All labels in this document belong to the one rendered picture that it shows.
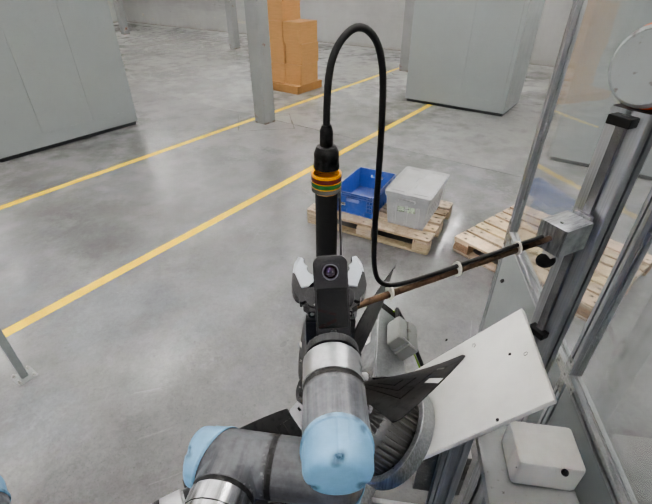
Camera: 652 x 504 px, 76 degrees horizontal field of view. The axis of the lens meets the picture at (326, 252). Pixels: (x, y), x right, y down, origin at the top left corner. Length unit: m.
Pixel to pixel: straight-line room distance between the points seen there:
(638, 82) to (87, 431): 2.68
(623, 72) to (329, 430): 0.90
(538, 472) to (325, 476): 0.96
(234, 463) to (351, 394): 0.17
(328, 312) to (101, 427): 2.25
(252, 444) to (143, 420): 2.09
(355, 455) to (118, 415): 2.33
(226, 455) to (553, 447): 1.01
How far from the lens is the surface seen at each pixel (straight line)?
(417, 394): 0.79
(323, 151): 0.57
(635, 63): 1.07
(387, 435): 1.05
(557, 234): 1.07
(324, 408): 0.47
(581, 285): 1.26
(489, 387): 1.04
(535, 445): 1.36
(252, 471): 0.56
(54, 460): 2.70
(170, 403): 2.66
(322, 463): 0.45
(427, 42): 8.05
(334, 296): 0.54
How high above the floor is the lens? 2.04
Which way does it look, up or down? 34 degrees down
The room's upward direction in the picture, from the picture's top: straight up
